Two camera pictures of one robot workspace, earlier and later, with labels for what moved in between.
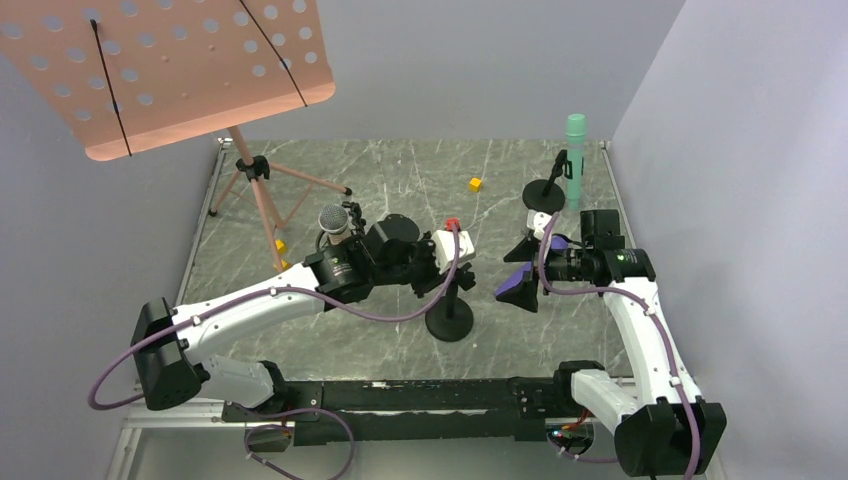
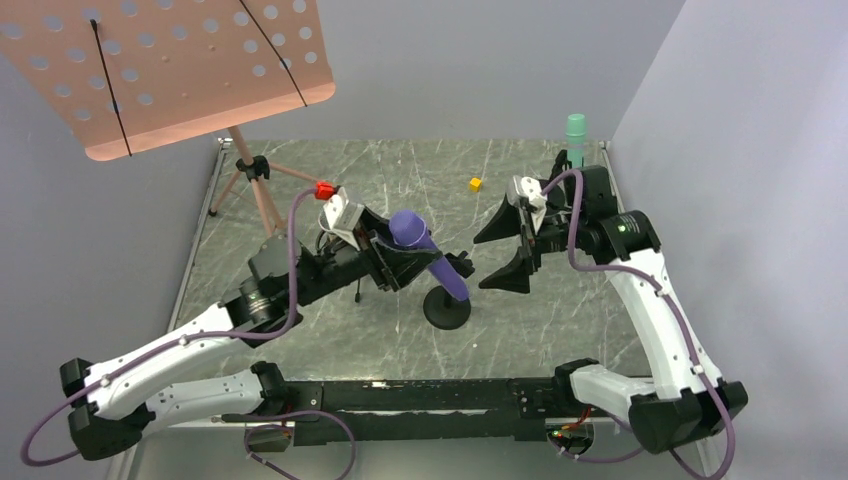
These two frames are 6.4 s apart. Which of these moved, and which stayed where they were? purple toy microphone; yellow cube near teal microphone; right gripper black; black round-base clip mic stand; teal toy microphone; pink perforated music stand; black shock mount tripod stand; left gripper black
Moved: left gripper black; right gripper black; black round-base clip mic stand; purple toy microphone; black shock mount tripod stand
Stayed: yellow cube near teal microphone; teal toy microphone; pink perforated music stand
